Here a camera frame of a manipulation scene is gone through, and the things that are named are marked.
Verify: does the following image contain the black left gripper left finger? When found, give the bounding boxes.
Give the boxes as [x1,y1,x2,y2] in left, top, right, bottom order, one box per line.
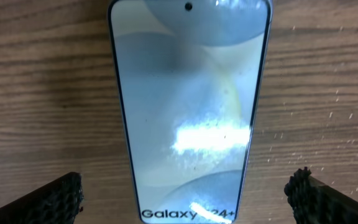
[0,172,83,224]

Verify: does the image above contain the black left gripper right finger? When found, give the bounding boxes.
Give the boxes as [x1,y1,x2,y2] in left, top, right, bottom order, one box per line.
[284,167,358,224]

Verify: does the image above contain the blue Galaxy smartphone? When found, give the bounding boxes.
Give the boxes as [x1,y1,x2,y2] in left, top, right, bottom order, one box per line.
[108,0,273,223]

